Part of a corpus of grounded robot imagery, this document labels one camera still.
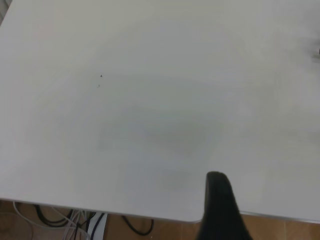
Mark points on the white table leg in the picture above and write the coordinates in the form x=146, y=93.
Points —
x=98, y=227

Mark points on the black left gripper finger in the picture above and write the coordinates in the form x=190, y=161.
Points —
x=221, y=212

